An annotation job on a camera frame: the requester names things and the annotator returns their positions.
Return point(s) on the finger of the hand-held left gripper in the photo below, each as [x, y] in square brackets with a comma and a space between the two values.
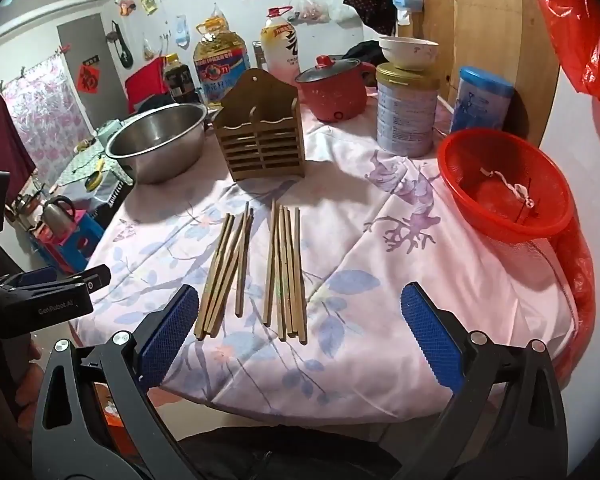
[92, 277]
[35, 275]

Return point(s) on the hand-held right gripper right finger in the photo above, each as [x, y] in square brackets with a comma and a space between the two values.
[430, 335]

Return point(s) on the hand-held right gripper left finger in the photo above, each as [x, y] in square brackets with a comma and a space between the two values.
[172, 335]

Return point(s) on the wooden chopstick holder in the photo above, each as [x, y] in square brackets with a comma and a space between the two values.
[260, 130]

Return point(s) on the person's left hand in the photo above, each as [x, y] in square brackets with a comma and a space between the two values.
[30, 375]

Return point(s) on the blue plastic stool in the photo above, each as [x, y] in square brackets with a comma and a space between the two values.
[75, 247]

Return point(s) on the steel kettle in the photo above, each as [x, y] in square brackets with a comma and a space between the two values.
[57, 215]

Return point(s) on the yellow tape roll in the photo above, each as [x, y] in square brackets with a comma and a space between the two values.
[92, 182]

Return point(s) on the orange box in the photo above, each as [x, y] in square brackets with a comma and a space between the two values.
[110, 410]

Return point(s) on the pink floral tablecloth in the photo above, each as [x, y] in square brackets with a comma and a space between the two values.
[360, 260]

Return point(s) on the green patterned cloth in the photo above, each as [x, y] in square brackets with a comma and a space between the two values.
[87, 157]

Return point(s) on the maroon cloth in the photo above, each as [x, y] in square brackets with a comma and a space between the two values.
[0, 145]

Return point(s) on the stainless steel bowl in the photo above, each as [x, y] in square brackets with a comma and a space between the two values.
[155, 145]

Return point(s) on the pink floral sheet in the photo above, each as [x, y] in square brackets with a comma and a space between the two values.
[45, 110]

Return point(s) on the red plastic basket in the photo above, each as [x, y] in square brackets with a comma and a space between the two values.
[500, 160]

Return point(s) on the red door decoration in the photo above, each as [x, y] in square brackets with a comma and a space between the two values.
[88, 77]

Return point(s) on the red cloth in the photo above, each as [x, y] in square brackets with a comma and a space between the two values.
[145, 82]

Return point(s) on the dark sauce bottle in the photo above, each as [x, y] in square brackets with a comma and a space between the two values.
[179, 80]

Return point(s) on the milk powder can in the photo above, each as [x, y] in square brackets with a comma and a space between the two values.
[407, 115]

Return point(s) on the black hanging tool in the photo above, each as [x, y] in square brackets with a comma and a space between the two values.
[122, 50]

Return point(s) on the small hanging bag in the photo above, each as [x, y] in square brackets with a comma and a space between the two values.
[149, 50]

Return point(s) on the blue canister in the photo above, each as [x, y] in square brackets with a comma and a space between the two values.
[480, 102]

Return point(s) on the grey door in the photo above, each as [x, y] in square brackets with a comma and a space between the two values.
[80, 40]

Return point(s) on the yellow cooking oil bottle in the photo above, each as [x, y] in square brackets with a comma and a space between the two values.
[220, 60]

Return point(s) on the red electric pot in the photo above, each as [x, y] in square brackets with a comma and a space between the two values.
[332, 92]

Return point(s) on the orange toy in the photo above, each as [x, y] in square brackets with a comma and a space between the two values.
[127, 8]

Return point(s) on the yellow hanging packet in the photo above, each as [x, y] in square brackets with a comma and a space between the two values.
[150, 2]

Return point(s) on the white ceramic bowl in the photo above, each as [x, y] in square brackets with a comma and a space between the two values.
[409, 52]

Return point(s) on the black cloth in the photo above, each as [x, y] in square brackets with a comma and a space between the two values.
[362, 52]

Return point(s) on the white jug with red cap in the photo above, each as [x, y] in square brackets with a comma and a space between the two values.
[280, 45]

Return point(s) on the round wooden board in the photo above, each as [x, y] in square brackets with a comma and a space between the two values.
[490, 25]

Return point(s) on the white plastic bag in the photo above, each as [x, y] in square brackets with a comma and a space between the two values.
[344, 10]

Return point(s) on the hanging red plastic bag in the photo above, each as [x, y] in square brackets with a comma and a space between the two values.
[575, 25]

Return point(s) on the clear bag with red contents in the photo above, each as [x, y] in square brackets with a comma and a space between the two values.
[309, 7]

